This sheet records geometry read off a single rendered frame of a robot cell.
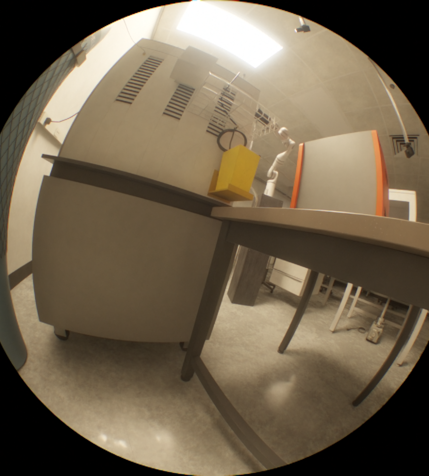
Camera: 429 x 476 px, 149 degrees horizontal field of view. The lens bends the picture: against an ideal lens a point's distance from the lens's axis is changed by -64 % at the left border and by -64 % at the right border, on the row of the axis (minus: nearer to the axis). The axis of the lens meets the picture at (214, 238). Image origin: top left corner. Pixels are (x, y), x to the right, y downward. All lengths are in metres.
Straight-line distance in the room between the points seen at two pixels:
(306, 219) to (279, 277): 1.86
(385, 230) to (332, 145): 0.55
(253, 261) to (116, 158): 1.37
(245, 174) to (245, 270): 1.15
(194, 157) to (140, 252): 0.38
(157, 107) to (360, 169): 0.73
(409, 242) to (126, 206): 0.61
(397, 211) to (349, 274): 1.52
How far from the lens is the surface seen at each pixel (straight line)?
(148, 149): 0.59
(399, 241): 0.23
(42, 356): 0.86
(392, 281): 0.26
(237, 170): 0.53
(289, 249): 0.31
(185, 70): 0.67
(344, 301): 1.74
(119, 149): 0.59
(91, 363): 0.81
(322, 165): 0.70
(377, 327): 2.02
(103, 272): 0.58
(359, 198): 0.59
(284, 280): 2.06
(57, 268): 0.64
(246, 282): 1.61
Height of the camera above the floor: 0.64
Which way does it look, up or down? 2 degrees down
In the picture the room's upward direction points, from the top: 15 degrees clockwise
